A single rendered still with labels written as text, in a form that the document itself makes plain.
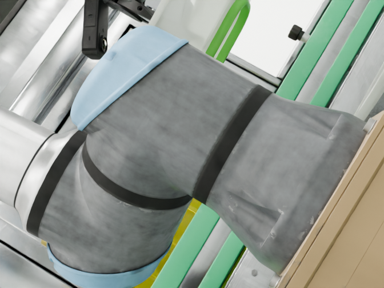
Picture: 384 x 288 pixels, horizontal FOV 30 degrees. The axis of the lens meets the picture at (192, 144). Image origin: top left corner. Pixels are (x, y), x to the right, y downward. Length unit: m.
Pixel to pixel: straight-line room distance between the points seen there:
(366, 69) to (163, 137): 0.65
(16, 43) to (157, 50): 0.87
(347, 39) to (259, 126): 0.66
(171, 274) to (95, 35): 0.37
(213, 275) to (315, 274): 0.44
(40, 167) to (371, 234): 0.31
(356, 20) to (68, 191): 0.71
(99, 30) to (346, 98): 0.40
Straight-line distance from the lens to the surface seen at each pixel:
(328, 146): 0.57
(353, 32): 1.23
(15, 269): 1.32
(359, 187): 0.55
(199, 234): 0.99
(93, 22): 1.09
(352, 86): 1.17
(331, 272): 0.56
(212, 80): 0.60
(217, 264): 0.99
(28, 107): 1.36
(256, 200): 0.57
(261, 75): 1.35
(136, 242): 0.68
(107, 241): 0.68
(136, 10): 1.05
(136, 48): 0.61
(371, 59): 1.20
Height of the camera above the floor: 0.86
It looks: 9 degrees up
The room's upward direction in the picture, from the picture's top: 60 degrees counter-clockwise
